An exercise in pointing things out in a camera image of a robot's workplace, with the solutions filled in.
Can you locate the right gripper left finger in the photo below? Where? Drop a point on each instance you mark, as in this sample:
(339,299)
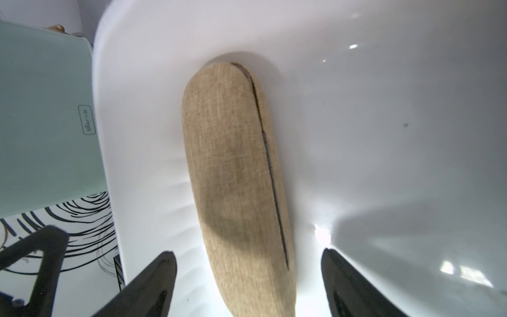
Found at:
(149,294)

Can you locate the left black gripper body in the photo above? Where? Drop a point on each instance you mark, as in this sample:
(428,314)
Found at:
(47,247)

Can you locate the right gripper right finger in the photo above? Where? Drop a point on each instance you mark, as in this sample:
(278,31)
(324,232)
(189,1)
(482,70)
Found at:
(349,293)

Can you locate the tan glasses case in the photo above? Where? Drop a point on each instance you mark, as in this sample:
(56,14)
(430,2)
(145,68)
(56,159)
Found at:
(238,190)

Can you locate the white plastic storage tray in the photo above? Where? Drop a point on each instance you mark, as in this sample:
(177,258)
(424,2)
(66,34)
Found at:
(390,123)

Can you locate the mint green toaster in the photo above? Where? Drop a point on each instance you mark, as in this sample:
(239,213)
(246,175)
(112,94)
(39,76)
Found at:
(49,145)

